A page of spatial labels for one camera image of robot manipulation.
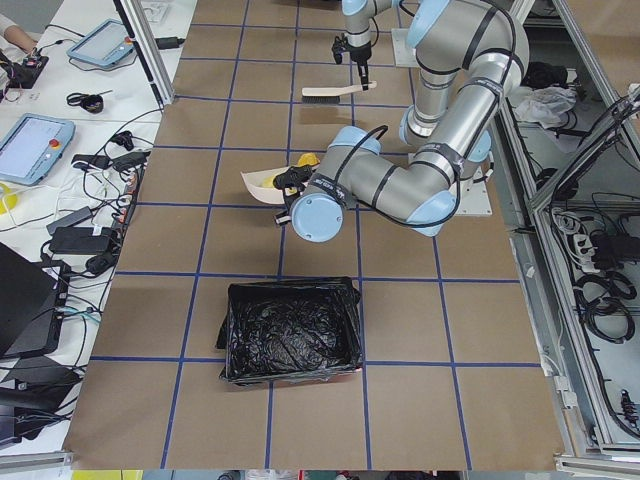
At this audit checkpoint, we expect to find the black-lined pink trash bin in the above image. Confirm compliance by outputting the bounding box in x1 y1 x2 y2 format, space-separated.
216 277 363 386

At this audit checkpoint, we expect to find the black power adapter brick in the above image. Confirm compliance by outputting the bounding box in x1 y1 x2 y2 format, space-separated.
49 227 116 255

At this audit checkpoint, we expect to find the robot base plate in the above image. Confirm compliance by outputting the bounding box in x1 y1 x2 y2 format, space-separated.
391 28 419 68
455 179 493 217

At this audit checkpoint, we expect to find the orange-brown bread piece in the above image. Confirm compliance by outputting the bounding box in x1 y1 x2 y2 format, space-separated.
296 152 320 167

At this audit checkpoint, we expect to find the black roll of tape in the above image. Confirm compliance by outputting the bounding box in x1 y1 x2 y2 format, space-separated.
80 95 104 114

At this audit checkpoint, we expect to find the yellow fruit peel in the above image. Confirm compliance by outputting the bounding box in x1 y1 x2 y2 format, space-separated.
261 174 277 189

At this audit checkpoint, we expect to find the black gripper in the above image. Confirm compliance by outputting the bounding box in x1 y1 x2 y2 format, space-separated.
273 165 313 225
349 44 372 91

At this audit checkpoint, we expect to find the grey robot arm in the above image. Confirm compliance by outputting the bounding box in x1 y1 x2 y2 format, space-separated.
331 0 415 91
276 1 529 242

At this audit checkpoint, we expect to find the crumpled white cloth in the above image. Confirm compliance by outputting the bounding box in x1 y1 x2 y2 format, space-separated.
512 86 577 128

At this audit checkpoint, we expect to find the blue teach pendant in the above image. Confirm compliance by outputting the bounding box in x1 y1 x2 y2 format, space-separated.
1 113 76 186
67 19 134 70

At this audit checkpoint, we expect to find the blue teach pendant far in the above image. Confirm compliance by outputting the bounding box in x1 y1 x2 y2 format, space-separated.
67 19 134 70

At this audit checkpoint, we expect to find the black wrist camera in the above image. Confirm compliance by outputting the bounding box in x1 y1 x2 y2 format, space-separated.
331 34 349 65

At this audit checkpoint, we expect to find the black laptop computer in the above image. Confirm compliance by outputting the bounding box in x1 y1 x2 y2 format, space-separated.
1 245 70 360

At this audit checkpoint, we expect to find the white plastic dustpan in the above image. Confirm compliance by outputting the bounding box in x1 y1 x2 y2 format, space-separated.
241 167 295 205

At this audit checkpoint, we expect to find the aluminium frame post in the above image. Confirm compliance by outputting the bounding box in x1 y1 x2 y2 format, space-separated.
113 0 175 109

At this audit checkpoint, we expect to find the blue teach pendant near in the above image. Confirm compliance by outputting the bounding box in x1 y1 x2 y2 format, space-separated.
1 113 76 186

